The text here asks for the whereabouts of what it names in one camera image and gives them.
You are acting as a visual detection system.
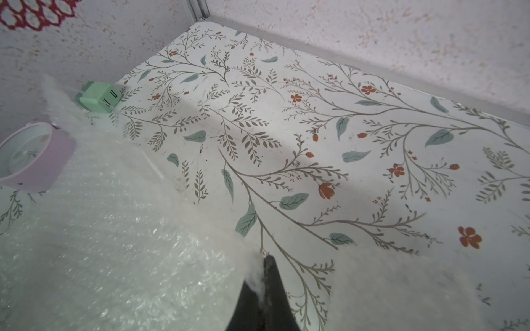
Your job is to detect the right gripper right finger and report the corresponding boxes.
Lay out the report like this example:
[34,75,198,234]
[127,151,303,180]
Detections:
[263,256,300,331]

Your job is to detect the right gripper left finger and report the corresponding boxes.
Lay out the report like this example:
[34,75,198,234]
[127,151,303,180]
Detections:
[226,282,265,331]

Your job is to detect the green cube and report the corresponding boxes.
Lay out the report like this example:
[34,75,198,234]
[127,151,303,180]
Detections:
[75,81,123,113]

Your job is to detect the lilac tape roll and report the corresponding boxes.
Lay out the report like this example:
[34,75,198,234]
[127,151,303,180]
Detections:
[1,122,77,193]

